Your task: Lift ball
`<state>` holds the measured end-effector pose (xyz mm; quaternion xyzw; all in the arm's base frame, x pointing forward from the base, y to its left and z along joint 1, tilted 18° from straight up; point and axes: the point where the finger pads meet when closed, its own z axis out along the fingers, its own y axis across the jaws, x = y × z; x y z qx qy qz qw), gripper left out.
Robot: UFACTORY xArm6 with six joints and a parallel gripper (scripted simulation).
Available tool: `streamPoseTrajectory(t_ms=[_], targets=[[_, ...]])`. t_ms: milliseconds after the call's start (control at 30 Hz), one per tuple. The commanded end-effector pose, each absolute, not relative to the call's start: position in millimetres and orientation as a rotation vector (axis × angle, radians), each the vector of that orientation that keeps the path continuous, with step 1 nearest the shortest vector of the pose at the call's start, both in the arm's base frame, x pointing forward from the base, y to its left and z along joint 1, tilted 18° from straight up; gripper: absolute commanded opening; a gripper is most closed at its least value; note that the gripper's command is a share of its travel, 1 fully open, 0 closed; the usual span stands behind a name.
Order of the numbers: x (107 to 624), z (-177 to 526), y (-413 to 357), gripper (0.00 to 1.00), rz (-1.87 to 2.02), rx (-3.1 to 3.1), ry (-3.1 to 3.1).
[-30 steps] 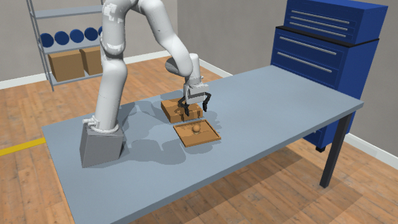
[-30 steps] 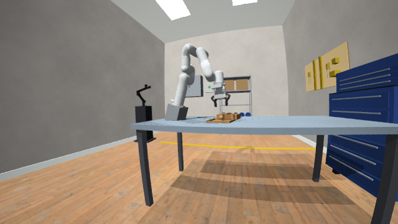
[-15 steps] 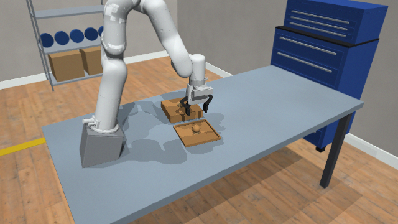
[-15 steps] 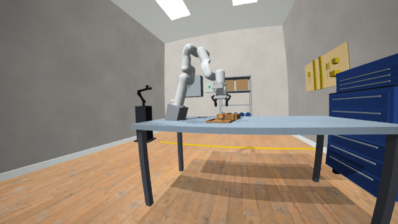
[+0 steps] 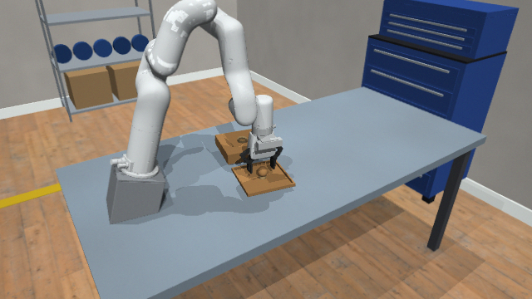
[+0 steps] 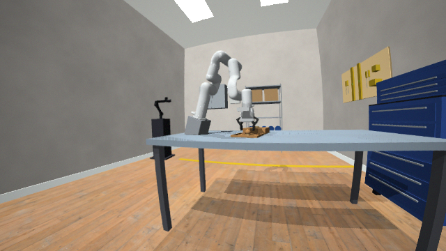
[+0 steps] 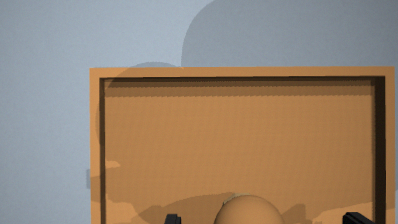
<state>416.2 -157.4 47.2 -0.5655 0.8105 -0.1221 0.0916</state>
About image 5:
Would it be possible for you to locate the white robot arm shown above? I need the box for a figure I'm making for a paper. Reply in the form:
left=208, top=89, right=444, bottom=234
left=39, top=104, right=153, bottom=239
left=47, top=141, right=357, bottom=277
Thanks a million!
left=110, top=0, right=283, bottom=179

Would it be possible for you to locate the brown wooden tray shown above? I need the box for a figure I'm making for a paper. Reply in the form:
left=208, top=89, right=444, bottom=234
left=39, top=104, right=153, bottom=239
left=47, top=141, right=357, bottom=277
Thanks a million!
left=232, top=160, right=295, bottom=197

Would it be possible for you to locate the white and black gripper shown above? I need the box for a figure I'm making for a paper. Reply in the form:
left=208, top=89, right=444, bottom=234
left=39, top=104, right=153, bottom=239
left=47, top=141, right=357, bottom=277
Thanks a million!
left=240, top=131, right=283, bottom=174

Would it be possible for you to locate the tan square block with round hole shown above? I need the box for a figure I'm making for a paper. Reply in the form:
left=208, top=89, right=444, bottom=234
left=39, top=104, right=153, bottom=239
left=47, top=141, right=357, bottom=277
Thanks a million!
left=215, top=129, right=252, bottom=164

